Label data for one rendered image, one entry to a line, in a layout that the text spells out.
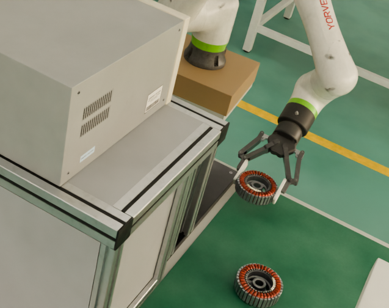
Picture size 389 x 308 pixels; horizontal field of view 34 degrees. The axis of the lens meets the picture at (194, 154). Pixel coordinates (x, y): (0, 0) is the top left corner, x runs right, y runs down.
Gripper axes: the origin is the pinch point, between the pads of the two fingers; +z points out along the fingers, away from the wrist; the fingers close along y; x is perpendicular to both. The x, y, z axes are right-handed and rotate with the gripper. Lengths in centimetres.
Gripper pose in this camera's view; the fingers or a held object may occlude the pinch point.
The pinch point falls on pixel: (257, 186)
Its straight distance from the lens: 173.5
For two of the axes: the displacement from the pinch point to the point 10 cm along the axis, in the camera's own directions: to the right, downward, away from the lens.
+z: -5.1, 7.8, -3.7
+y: -8.6, -4.4, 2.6
